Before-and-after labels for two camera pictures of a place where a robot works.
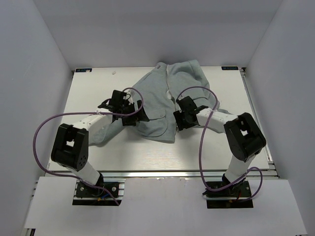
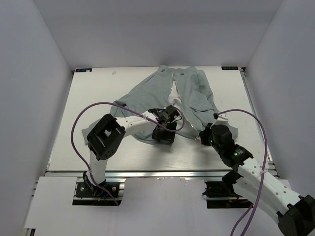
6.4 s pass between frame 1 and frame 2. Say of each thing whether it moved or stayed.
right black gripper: moved
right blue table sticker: stayed
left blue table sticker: stayed
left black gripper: moved
